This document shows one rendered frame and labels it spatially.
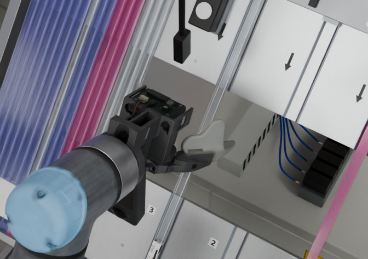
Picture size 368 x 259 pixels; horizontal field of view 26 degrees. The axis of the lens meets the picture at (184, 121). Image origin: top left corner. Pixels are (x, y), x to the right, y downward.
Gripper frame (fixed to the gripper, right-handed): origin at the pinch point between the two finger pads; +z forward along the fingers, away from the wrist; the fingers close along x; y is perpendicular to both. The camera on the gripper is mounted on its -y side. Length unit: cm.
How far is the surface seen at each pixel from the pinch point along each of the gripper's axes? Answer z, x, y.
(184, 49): -5.3, 1.0, 12.3
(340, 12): 10.1, -12.6, 19.5
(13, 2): 10.2, 37.1, 0.6
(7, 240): 0.0, 23.3, -34.1
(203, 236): 6.1, -6.2, -19.4
